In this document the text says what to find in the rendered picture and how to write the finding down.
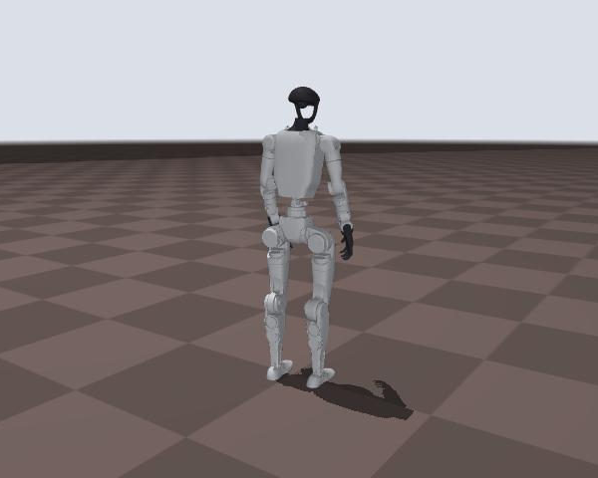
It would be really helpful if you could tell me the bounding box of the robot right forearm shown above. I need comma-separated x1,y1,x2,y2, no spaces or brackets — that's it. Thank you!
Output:
333,179,353,232

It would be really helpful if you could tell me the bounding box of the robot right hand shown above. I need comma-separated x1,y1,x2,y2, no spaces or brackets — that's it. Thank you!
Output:
340,224,353,260

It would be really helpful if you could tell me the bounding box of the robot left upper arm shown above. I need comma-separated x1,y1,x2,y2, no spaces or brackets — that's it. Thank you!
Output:
260,133,277,190

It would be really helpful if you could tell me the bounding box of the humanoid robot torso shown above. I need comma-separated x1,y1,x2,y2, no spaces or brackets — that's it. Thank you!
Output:
274,125,325,244

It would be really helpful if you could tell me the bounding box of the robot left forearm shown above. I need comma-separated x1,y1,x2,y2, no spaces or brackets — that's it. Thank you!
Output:
260,184,280,225

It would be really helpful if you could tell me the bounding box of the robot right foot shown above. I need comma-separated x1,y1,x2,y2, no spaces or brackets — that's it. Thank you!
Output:
306,368,335,388

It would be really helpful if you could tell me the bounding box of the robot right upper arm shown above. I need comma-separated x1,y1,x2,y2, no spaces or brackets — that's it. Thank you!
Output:
316,134,345,196

